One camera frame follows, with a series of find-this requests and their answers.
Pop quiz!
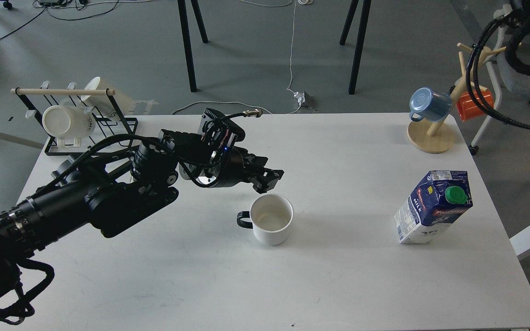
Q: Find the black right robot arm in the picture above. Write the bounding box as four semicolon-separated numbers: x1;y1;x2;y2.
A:
466;0;530;77

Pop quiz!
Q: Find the blue plastic cup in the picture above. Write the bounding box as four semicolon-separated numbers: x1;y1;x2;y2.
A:
409;87;453;122

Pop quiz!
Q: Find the black table leg left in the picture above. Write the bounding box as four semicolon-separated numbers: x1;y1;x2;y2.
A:
177;0;209;93

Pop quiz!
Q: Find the black table leg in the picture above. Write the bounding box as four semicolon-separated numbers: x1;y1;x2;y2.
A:
339;0;372;96
177;0;209;93

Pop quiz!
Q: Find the grey office chair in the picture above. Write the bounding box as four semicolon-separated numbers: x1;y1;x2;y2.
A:
466;5;530;130

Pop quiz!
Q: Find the black wire dish rack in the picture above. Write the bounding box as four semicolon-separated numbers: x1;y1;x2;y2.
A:
10;84;138;156

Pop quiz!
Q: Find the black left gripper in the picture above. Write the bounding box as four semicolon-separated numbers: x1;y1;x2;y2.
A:
179;147;284;194

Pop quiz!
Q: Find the blue milk carton green cap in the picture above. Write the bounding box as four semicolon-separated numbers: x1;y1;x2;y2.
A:
394;170;473;244

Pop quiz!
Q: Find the white power plug adapter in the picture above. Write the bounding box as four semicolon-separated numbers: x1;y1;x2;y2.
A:
293;91;316;112

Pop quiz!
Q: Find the orange plastic cup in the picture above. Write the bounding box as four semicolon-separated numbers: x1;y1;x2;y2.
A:
456;88;494;121

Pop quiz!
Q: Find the white power cable on floor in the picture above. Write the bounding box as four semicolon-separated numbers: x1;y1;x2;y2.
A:
171;0;312;115

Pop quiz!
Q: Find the wooden mug tree stand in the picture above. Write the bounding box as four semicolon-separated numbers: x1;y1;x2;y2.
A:
407;43;505;154

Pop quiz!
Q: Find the black table leg right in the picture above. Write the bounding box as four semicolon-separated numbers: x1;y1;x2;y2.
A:
339;0;372;96

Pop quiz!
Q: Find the white mug in rack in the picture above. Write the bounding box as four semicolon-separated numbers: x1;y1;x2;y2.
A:
42;105;97;148

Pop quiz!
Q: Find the white mug black handle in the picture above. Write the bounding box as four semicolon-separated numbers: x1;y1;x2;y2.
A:
236;194;294;246

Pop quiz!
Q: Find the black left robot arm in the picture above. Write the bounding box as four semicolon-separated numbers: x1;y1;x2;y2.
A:
0;108;284;325

